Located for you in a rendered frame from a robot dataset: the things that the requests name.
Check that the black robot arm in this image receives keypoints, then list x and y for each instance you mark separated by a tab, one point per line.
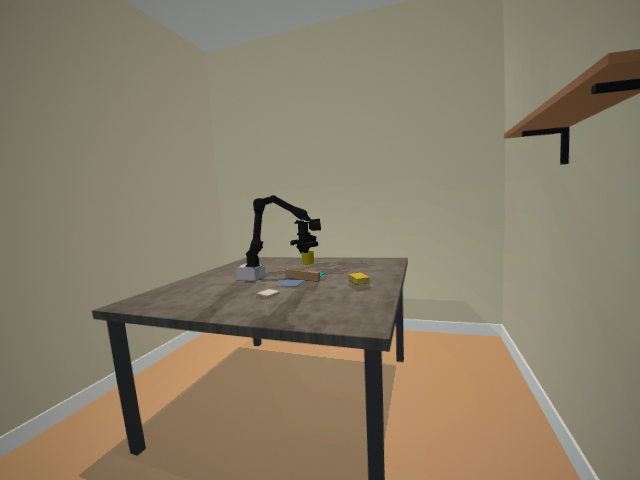
256	245

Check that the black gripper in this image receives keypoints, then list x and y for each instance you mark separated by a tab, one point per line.
304	244

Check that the cream flat square tile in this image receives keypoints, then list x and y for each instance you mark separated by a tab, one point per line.
268	293

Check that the yellow cup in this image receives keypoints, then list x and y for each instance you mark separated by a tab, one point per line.
308	258

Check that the yellow block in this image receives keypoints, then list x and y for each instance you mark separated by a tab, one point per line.
359	278

